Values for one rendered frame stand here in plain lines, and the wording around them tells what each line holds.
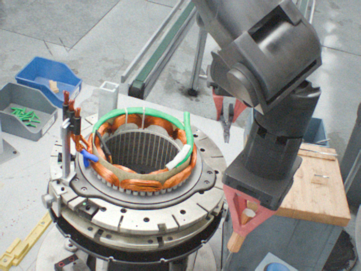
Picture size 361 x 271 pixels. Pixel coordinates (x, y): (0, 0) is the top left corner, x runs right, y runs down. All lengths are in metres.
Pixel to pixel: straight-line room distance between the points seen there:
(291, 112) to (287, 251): 0.56
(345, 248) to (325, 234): 1.43
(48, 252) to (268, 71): 0.80
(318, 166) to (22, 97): 0.88
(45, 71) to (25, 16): 2.15
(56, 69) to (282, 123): 1.20
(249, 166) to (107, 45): 2.97
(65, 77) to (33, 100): 0.17
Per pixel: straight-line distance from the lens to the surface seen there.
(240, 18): 0.46
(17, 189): 1.31
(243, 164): 0.57
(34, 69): 1.67
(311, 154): 1.07
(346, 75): 3.76
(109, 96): 0.94
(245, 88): 0.46
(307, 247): 1.04
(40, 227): 1.21
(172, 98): 3.03
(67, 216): 0.87
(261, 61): 0.46
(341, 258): 2.39
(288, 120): 0.52
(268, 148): 0.54
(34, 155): 1.40
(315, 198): 0.99
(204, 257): 1.17
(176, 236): 0.85
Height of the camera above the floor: 1.71
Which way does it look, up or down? 38 degrees down
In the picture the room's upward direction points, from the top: 10 degrees clockwise
